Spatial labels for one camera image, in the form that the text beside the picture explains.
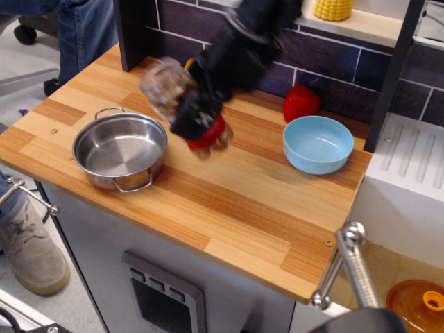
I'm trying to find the red toy strawberry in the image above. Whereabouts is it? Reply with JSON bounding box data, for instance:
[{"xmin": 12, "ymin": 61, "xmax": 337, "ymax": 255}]
[{"xmin": 283, "ymin": 85, "xmax": 321, "ymax": 123}]

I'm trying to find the yellow toy corn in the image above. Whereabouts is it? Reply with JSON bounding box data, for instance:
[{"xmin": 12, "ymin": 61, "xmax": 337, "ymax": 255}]
[{"xmin": 313, "ymin": 0, "xmax": 353, "ymax": 22}]

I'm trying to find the grey oven control panel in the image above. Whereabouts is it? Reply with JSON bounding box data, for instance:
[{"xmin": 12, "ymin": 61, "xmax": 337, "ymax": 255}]
[{"xmin": 121, "ymin": 252, "xmax": 207, "ymax": 332}]

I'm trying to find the blue jeans leg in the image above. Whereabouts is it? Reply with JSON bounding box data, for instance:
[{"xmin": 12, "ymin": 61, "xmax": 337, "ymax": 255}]
[{"xmin": 1, "ymin": 0, "xmax": 118, "ymax": 85}]

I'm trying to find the black rounded object foreground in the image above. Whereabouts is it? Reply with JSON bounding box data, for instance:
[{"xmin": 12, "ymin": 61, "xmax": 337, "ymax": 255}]
[{"xmin": 311, "ymin": 307, "xmax": 408, "ymax": 333}]

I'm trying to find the metal towel rail left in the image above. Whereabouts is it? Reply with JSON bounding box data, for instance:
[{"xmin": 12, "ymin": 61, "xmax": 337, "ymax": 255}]
[{"xmin": 1, "ymin": 177, "xmax": 60, "ymax": 216}]

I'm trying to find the black shelf post left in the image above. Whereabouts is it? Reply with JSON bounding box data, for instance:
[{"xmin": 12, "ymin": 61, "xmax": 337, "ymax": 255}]
[{"xmin": 113, "ymin": 0, "xmax": 159, "ymax": 72}]

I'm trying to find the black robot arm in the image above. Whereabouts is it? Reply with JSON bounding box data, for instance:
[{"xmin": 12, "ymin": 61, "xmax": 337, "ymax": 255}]
[{"xmin": 171, "ymin": 1, "xmax": 302, "ymax": 140}]

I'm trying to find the black office chair base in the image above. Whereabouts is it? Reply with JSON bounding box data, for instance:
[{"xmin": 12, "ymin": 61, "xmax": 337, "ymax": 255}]
[{"xmin": 12, "ymin": 10, "xmax": 62, "ymax": 98}]

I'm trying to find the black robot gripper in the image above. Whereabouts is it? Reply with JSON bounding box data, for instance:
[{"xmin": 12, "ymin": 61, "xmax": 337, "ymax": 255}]
[{"xmin": 169, "ymin": 24, "xmax": 285, "ymax": 142}]

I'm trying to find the orange pot lid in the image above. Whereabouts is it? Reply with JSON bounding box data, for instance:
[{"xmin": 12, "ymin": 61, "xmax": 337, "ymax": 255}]
[{"xmin": 385, "ymin": 280, "xmax": 443, "ymax": 332}]

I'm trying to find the orange toy pumpkin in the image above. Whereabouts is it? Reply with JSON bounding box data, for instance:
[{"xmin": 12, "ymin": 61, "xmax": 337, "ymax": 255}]
[{"xmin": 184, "ymin": 57, "xmax": 195, "ymax": 72}]

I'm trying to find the stainless steel pot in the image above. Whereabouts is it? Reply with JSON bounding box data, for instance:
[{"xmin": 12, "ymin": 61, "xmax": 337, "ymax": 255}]
[{"xmin": 72, "ymin": 107, "xmax": 168, "ymax": 193}]

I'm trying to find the wooden upper shelf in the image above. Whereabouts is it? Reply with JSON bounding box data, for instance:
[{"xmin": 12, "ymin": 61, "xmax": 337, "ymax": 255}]
[{"xmin": 295, "ymin": 1, "xmax": 403, "ymax": 48}]

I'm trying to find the light blue bowl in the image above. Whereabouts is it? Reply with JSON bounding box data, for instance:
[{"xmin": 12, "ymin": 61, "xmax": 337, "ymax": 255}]
[{"xmin": 283, "ymin": 116, "xmax": 355, "ymax": 175}]

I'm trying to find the clear almond jar red label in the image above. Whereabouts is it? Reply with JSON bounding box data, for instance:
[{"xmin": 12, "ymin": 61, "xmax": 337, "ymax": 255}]
[{"xmin": 140, "ymin": 57, "xmax": 233, "ymax": 160}]

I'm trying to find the black shelf post right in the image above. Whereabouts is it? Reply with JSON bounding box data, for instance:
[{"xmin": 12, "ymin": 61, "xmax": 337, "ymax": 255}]
[{"xmin": 364, "ymin": 0, "xmax": 426, "ymax": 153}]

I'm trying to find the white toy sink drainer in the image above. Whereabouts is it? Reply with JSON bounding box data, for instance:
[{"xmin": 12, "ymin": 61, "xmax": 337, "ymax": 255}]
[{"xmin": 359, "ymin": 114, "xmax": 443, "ymax": 209}]

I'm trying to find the beige suede shoe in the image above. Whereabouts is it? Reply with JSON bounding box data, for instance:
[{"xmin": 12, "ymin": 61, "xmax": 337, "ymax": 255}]
[{"xmin": 1, "ymin": 200, "xmax": 70, "ymax": 296}]

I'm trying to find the black shelf post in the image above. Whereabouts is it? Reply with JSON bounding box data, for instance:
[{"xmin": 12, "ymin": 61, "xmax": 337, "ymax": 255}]
[
  {"xmin": 364, "ymin": 0, "xmax": 426, "ymax": 153},
  {"xmin": 113, "ymin": 0, "xmax": 159, "ymax": 72}
]

